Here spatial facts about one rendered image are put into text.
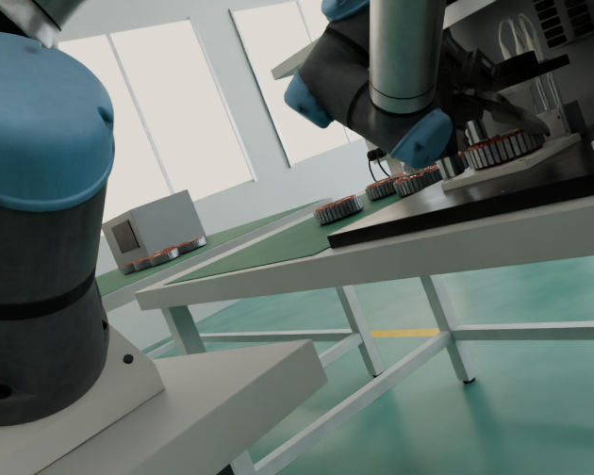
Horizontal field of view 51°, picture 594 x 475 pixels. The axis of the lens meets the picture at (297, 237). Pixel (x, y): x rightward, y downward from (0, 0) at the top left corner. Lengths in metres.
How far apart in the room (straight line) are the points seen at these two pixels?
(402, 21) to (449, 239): 0.26
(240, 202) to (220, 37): 1.62
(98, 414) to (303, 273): 0.54
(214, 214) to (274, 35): 2.06
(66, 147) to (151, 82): 5.47
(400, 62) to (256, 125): 5.57
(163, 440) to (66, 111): 0.21
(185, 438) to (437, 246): 0.44
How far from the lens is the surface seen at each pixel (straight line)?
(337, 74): 0.80
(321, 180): 6.50
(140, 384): 0.53
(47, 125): 0.38
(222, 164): 5.90
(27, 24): 0.50
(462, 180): 0.95
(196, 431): 0.43
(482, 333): 2.11
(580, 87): 1.20
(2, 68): 0.42
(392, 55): 0.67
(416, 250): 0.79
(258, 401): 0.47
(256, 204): 6.00
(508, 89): 0.99
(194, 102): 5.96
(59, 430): 0.50
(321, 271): 0.94
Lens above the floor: 0.87
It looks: 5 degrees down
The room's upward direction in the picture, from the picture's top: 21 degrees counter-clockwise
